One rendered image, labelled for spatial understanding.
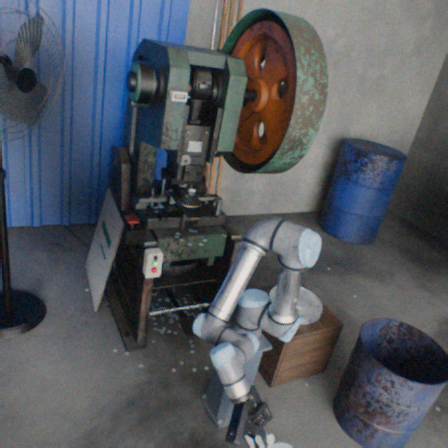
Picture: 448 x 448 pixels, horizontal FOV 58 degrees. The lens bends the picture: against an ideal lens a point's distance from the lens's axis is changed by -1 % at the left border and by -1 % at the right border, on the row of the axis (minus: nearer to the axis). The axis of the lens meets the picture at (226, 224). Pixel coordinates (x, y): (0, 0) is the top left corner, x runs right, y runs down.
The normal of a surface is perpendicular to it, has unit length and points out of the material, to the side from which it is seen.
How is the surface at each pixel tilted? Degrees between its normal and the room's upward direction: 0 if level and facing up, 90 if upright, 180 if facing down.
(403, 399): 92
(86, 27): 90
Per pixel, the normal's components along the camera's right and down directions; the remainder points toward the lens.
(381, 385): -0.68, 0.24
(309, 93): 0.47, 0.25
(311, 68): 0.48, 0.00
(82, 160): 0.44, 0.47
